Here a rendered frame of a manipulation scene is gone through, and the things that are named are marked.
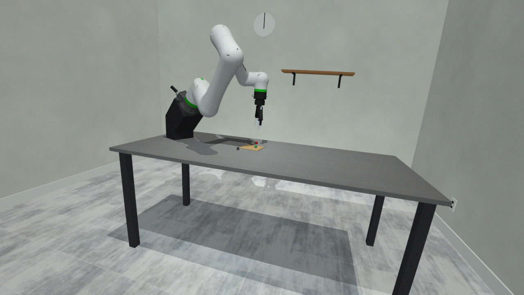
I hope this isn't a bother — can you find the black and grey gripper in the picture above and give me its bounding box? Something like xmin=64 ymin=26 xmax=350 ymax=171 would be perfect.
xmin=255 ymin=100 xmax=265 ymax=130

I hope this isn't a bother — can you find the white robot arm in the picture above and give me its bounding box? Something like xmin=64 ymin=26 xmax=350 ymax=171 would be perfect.
xmin=170 ymin=25 xmax=269 ymax=118

